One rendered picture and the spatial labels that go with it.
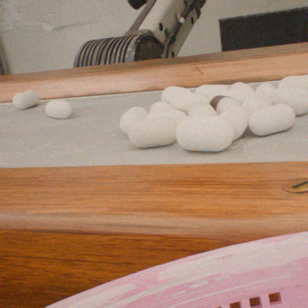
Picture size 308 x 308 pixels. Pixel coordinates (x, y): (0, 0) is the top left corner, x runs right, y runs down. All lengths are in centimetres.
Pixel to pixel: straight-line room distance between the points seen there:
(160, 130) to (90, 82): 29
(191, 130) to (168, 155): 2
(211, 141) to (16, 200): 12
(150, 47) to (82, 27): 194
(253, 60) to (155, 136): 23
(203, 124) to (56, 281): 14
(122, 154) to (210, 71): 23
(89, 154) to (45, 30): 252
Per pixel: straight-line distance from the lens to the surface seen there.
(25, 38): 290
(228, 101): 32
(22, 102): 54
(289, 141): 28
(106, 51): 76
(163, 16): 84
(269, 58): 50
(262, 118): 28
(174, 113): 31
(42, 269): 17
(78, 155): 31
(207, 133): 26
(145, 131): 29
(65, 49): 276
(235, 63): 50
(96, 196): 16
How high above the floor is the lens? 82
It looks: 20 degrees down
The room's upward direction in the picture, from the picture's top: 8 degrees counter-clockwise
